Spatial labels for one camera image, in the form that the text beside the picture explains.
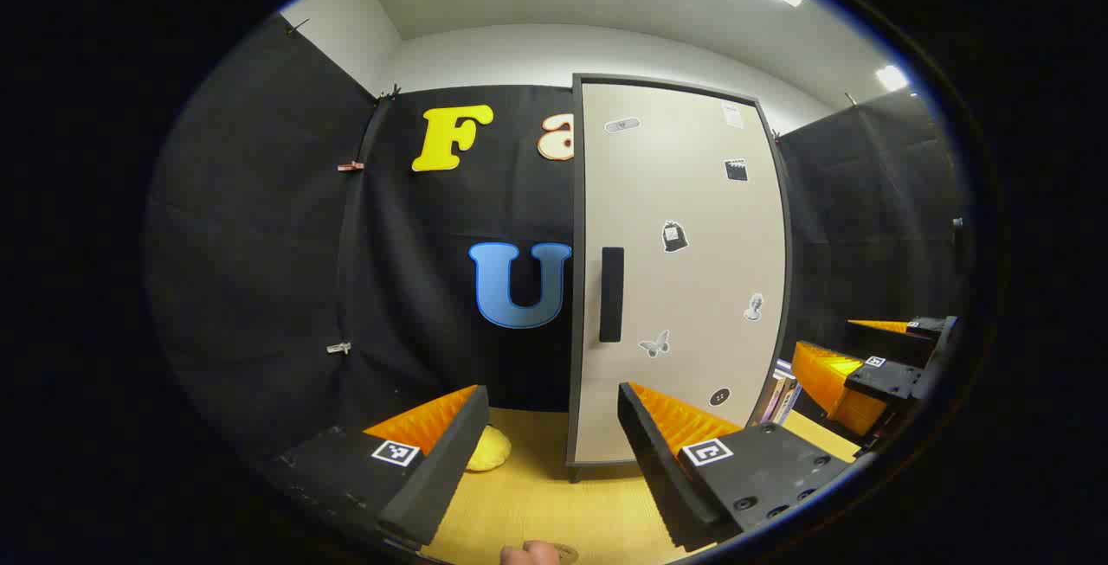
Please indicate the blue spine book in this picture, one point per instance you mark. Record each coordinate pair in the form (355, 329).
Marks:
(792, 388)

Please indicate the beige cabinet door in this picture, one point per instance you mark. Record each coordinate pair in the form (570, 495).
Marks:
(684, 305)

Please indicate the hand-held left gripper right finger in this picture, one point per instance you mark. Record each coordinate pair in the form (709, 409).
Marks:
(658, 470)

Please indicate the small ceiling light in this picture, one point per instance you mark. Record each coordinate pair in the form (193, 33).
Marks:
(892, 78)

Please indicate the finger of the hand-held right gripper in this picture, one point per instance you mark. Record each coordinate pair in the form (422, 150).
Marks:
(900, 342)
(822, 375)

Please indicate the dark grey cabinet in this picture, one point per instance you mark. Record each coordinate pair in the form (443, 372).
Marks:
(574, 357)

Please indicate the yellow soft toy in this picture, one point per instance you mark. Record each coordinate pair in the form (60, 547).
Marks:
(490, 452)

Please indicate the black backdrop cloth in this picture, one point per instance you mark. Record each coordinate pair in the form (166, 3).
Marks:
(260, 245)

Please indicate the white clip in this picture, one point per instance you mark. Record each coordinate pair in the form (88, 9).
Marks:
(338, 347)

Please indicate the pale pink book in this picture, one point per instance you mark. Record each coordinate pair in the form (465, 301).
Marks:
(769, 405)

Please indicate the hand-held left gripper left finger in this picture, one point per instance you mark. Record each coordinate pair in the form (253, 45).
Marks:
(441, 470)

